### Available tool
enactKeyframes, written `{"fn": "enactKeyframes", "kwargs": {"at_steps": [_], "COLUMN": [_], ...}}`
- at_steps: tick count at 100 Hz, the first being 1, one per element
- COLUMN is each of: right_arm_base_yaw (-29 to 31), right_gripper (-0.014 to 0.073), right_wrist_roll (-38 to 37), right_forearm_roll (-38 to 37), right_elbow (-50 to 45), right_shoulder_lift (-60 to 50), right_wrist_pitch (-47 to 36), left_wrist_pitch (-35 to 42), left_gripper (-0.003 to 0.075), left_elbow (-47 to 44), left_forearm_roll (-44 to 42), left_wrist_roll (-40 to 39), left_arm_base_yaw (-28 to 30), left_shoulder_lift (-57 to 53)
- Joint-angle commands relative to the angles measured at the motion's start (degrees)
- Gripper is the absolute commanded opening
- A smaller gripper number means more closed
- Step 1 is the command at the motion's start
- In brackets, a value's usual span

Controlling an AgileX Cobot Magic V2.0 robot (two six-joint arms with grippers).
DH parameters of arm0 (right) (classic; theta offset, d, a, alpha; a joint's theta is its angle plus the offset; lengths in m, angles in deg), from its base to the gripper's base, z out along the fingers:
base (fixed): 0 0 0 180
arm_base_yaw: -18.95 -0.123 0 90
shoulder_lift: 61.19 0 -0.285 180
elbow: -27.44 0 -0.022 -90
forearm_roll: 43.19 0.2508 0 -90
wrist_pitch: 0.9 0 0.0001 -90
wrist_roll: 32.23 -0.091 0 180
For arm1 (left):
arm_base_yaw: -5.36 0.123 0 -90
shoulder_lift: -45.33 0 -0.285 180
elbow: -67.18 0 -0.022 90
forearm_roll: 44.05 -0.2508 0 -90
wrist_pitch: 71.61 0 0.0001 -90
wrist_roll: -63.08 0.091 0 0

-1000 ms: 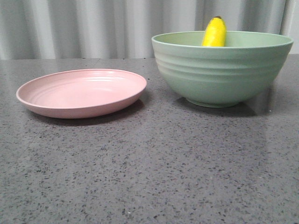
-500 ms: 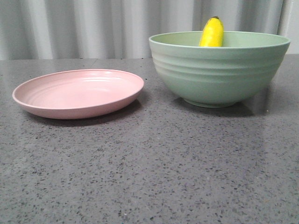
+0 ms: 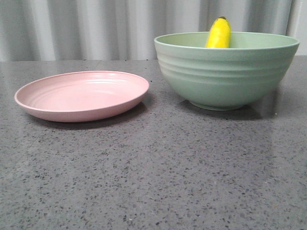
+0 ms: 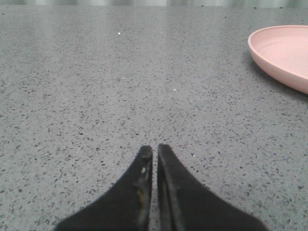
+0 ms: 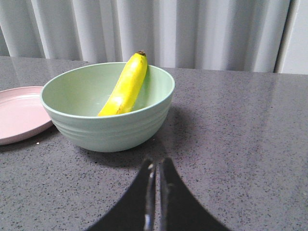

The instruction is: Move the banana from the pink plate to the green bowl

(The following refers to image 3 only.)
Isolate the yellow banana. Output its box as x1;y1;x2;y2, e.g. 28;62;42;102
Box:
205;16;231;48

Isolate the green bowl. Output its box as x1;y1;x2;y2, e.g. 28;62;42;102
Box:
154;32;299;111

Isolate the pink plate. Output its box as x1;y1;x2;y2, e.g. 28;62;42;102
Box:
14;71;149;122

